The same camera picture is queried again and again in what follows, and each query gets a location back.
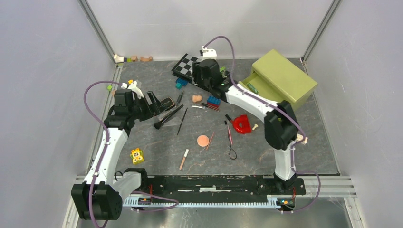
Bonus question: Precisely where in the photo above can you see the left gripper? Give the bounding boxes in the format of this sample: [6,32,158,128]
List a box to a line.
[129,90,167,122]

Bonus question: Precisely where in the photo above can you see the black square compact case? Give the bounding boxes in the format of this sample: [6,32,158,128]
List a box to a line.
[160,97,175,111]

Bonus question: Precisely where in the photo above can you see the grey concealer stick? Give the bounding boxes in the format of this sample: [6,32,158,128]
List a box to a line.
[175,91,184,107]

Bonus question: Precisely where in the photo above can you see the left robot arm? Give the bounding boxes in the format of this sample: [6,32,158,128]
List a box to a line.
[71,89,154,220]

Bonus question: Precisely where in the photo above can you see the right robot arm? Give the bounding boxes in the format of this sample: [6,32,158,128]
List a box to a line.
[173,57,299,194]

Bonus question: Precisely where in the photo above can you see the large black powder brush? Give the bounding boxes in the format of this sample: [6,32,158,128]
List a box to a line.
[154,104,184,130]

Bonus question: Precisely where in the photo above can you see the clear plastic wrapper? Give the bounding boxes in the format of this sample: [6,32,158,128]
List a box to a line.
[161,115,182,128]

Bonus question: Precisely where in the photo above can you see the black white chessboard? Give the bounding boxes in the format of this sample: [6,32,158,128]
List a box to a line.
[172,54,202,85]

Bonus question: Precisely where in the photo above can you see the blue red toy brick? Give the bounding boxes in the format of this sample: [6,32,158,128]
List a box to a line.
[207,95,221,108]

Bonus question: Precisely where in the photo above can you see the dark red lip gloss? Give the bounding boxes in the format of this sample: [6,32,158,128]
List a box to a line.
[201,103,220,112]

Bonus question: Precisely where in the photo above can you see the teal toy block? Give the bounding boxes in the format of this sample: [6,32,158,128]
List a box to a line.
[175,83,182,90]

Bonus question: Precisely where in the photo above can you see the wooden blocks in corner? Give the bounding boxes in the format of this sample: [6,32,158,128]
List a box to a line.
[113,54,153,64]

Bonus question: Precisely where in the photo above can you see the yellow number toy block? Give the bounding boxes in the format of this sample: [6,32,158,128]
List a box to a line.
[130,148,144,165]

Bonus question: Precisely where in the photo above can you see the round peach powder puff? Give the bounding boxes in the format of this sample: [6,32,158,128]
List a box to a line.
[197,135,210,147]

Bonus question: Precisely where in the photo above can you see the red toy magnet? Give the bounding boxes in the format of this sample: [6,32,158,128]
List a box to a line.
[232,114,252,134]

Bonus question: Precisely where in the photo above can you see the thin pink lip pencil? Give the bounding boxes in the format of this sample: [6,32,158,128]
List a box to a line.
[206,132,215,150]

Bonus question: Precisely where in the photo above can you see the green drawer cabinet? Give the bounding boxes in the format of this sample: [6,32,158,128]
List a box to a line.
[240,49,318,110]

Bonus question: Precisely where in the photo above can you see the cream toy brick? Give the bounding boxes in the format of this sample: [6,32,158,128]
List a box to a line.
[296,134,308,145]

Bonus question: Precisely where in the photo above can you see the black wire loop tool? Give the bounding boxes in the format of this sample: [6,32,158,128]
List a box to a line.
[229,144,237,160]

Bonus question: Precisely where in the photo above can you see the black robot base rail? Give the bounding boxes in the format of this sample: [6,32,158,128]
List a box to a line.
[137,175,306,203]

